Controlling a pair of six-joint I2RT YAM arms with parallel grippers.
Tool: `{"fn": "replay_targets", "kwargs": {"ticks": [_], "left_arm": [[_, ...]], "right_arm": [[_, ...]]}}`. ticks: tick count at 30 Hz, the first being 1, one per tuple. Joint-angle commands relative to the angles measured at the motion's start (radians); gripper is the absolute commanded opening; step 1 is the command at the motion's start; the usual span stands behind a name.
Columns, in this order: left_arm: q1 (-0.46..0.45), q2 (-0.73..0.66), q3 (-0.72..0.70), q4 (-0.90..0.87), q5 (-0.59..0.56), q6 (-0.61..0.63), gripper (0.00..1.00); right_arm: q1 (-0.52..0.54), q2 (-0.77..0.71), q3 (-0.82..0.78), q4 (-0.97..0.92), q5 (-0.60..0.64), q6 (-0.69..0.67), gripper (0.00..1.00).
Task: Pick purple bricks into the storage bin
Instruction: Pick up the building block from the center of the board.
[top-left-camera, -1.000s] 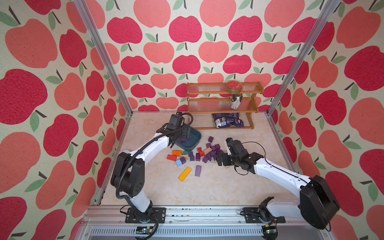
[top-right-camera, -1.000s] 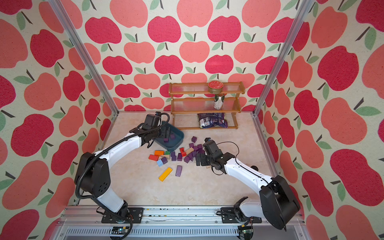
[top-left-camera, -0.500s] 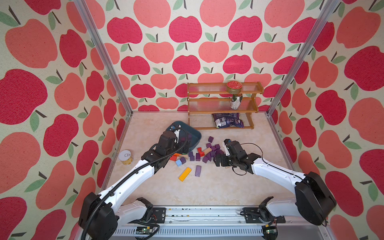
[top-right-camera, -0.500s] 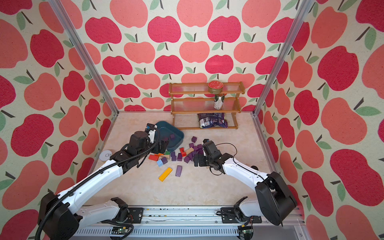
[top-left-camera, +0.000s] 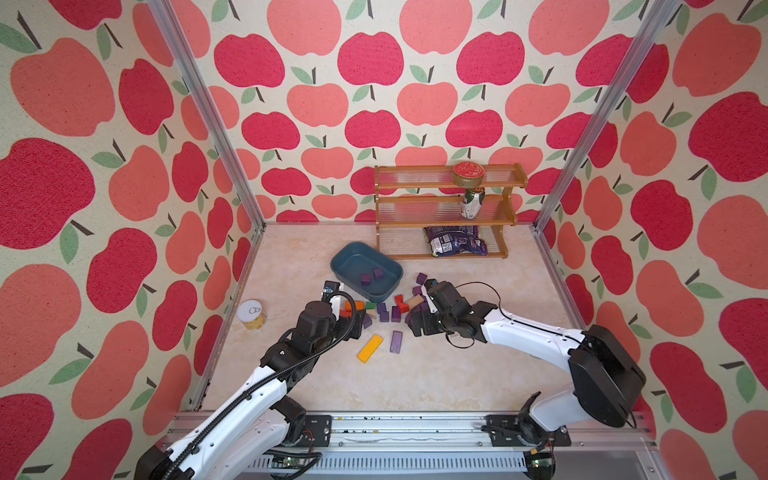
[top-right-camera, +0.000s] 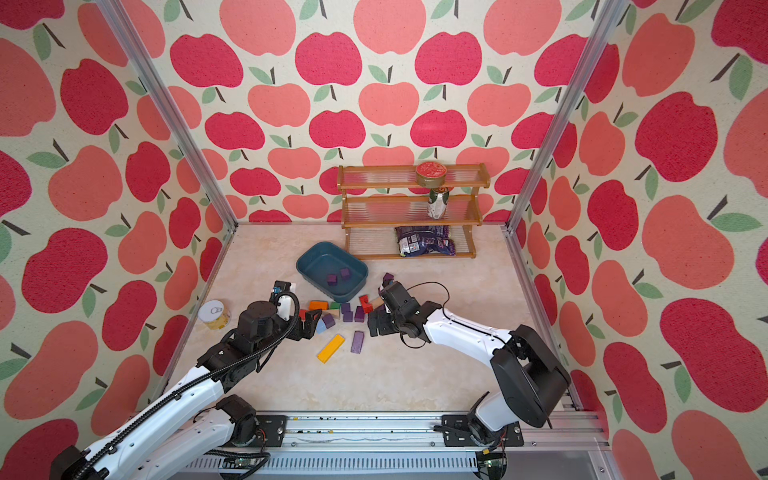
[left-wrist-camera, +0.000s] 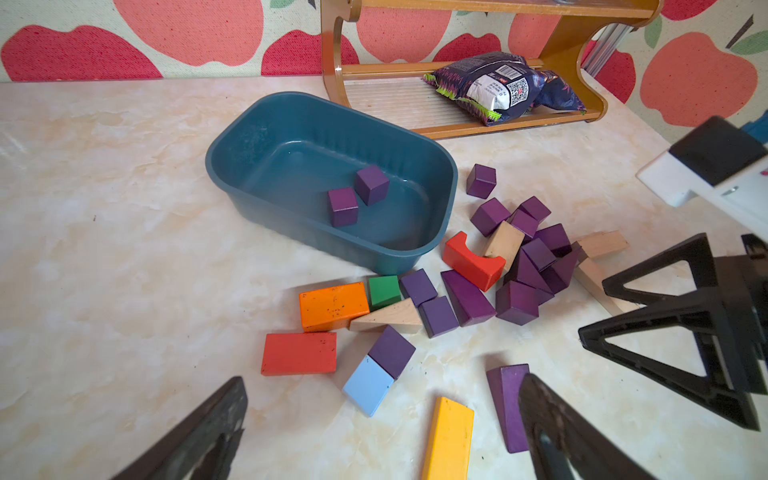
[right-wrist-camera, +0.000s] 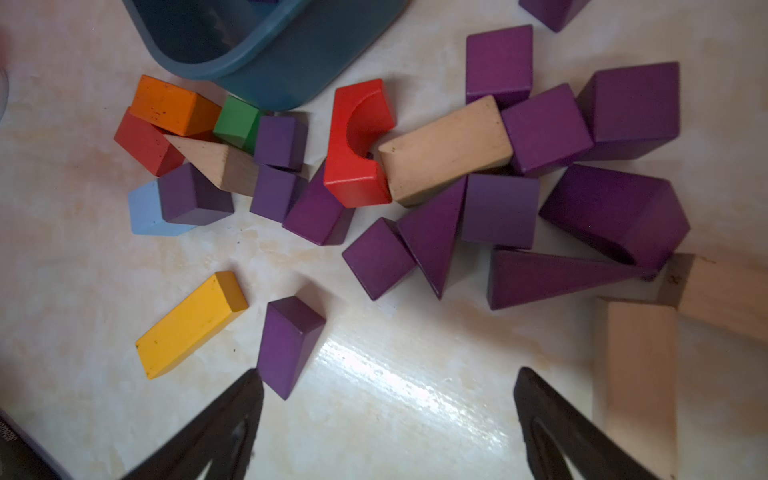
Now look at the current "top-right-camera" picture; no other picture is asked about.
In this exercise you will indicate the yellow long block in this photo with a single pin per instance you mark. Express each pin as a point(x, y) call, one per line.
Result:
point(327, 352)

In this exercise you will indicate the right aluminium frame post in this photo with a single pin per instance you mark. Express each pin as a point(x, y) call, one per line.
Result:
point(604, 27)

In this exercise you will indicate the red round tin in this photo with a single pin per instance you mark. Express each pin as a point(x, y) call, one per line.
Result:
point(431, 174)

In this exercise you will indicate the orange block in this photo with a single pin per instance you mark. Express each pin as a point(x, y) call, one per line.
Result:
point(318, 305)

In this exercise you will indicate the left aluminium frame post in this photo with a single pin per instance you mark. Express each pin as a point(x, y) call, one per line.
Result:
point(130, 40)

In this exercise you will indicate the yellow tin can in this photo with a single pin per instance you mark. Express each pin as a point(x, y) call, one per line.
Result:
point(214, 315)

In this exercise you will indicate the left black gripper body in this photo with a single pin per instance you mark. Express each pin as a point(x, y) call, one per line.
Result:
point(299, 332)

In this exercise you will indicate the wooden three-tier shelf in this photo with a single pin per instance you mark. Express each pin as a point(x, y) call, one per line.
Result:
point(378, 199)

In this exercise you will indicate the teal plastic storage bin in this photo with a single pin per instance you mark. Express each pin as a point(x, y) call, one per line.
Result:
point(325, 258)

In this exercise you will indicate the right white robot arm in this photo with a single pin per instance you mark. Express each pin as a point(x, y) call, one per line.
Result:
point(531, 379)

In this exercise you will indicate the purple snack bag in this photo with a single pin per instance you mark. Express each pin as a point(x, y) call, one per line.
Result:
point(414, 241)

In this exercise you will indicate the purple prism block left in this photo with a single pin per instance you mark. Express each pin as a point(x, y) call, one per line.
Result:
point(359, 315)

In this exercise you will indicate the aluminium frame post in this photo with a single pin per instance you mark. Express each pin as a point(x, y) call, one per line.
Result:
point(604, 27)
point(130, 40)

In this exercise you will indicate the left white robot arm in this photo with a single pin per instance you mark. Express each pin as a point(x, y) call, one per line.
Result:
point(200, 414)

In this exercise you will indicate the red arch block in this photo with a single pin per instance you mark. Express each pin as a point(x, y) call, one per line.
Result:
point(365, 304)

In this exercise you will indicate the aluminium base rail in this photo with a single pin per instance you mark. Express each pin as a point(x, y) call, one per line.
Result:
point(367, 443)

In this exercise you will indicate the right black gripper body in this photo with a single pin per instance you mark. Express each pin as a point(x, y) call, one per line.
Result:
point(386, 322)

